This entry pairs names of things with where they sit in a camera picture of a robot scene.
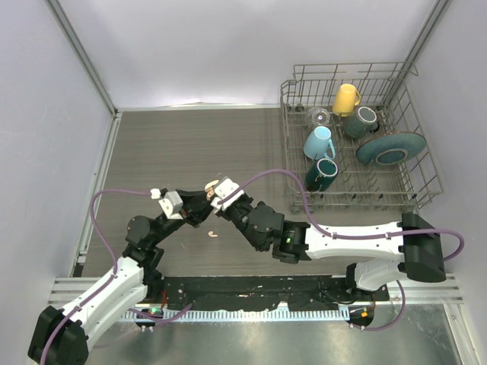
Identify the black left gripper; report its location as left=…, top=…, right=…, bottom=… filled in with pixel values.
left=151, top=189, right=215, bottom=246

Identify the beige earbud charging case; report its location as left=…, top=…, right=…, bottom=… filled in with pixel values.
left=204, top=179, right=219, bottom=201

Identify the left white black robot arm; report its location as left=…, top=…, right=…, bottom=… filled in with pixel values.
left=27, top=186, right=224, bottom=364

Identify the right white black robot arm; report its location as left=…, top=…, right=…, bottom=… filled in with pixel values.
left=210, top=194, right=446, bottom=300

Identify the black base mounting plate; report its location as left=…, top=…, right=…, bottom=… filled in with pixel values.
left=146, top=275, right=390, bottom=312

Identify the dark teal mug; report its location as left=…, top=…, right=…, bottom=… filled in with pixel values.
left=305, top=158, right=339, bottom=192

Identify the light blue mug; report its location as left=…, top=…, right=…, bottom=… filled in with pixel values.
left=304, top=126, right=336, bottom=160

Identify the clear drinking glass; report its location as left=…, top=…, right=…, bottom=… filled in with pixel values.
left=305, top=106, right=331, bottom=129

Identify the grey-green mug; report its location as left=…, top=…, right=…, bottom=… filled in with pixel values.
left=343, top=106, right=380, bottom=139

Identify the yellow mug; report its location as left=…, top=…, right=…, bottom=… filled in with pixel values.
left=332, top=84, right=361, bottom=117

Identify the teal ceramic plate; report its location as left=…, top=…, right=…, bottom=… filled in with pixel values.
left=355, top=132, right=427, bottom=167

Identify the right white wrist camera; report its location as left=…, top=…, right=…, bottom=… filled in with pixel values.
left=210, top=177, right=244, bottom=208

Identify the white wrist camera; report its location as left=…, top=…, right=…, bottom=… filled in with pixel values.
left=150, top=189, right=183, bottom=220
left=210, top=177, right=244, bottom=208

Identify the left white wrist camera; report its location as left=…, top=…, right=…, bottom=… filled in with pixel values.
left=150, top=189, right=183, bottom=220

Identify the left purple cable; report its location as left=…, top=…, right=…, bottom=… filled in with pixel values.
left=40, top=188, right=193, bottom=365

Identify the purple cable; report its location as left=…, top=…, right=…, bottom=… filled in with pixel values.
left=224, top=169, right=467, bottom=332
left=40, top=188, right=193, bottom=365

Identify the white slotted cable duct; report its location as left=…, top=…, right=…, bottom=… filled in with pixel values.
left=121, top=308, right=350, bottom=322

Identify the grey wire dish rack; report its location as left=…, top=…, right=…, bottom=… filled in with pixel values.
left=281, top=62, right=443, bottom=211

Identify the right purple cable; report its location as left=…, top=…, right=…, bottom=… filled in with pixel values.
left=224, top=169, right=467, bottom=332

